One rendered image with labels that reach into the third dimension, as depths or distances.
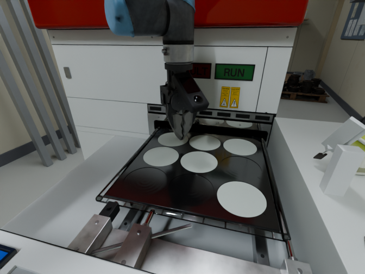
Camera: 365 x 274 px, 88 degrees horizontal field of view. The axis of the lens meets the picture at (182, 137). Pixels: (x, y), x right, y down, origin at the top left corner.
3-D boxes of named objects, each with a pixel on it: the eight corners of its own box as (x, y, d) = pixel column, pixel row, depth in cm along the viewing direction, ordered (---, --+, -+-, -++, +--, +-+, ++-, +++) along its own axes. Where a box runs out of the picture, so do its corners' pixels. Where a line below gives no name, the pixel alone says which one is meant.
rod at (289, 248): (282, 240, 33) (283, 235, 32) (290, 242, 32) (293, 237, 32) (288, 268, 29) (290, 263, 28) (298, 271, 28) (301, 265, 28)
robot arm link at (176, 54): (200, 44, 45) (167, 44, 41) (199, 64, 47) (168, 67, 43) (184, 43, 51) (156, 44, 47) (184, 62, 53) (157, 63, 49)
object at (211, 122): (150, 133, 78) (149, 111, 73) (265, 147, 68) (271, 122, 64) (149, 135, 76) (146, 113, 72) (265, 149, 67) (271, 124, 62)
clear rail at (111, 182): (157, 129, 72) (157, 125, 71) (161, 129, 71) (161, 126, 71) (94, 203, 40) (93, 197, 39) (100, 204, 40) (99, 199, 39)
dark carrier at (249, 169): (161, 129, 70) (160, 128, 70) (259, 140, 63) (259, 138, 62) (105, 197, 41) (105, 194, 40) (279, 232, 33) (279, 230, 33)
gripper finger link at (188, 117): (183, 131, 62) (183, 104, 58) (192, 139, 57) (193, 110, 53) (174, 133, 61) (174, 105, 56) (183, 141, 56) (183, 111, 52)
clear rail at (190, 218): (98, 198, 41) (97, 193, 40) (289, 237, 33) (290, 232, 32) (94, 203, 40) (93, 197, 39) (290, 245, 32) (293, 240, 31)
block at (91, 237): (97, 223, 36) (94, 212, 35) (113, 227, 36) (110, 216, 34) (64, 267, 30) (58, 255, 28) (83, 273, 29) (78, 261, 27)
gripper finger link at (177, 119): (174, 133, 61) (174, 105, 56) (183, 141, 56) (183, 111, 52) (165, 135, 59) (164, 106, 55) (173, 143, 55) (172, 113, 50)
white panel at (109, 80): (80, 128, 89) (52, 29, 70) (265, 150, 71) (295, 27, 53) (75, 131, 86) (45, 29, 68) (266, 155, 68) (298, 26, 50)
